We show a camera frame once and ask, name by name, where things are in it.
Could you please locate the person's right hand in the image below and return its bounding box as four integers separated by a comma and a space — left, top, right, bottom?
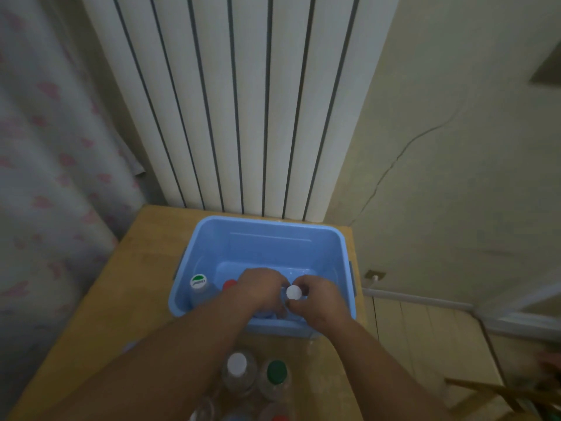
285, 274, 355, 337

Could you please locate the person's left hand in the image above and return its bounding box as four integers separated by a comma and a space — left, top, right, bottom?
221, 267, 291, 320

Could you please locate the tall bottle with white cap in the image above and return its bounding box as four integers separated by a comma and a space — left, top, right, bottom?
280, 285, 304, 320

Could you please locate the blue plastic bin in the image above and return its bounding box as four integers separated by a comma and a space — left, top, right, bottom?
168, 214, 358, 339

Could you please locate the bottle with green-white cap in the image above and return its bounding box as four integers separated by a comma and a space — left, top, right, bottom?
188, 274, 220, 308

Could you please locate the group of plastic water bottles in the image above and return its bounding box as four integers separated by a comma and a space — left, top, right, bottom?
188, 350, 299, 421

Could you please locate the person's right forearm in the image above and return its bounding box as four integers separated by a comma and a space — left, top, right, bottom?
324, 318, 439, 421

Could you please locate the person's left forearm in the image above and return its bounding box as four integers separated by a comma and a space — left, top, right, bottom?
37, 293, 281, 421

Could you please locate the white baseboard strip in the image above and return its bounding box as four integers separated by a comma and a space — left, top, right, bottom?
361, 287, 476, 313

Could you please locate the wooden table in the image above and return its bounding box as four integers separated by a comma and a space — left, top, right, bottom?
8, 205, 367, 421

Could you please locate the wooden chair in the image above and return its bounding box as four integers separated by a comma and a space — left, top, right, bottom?
445, 350, 561, 421

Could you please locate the white ribbed radiator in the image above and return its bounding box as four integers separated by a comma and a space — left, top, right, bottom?
78, 0, 400, 223

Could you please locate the pink heart print curtain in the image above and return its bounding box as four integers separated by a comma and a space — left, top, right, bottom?
0, 0, 146, 408

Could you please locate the white door frame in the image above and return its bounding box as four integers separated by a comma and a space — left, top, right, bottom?
473, 267, 561, 345

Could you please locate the grey wall plate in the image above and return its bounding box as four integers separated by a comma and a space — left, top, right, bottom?
529, 52, 561, 88

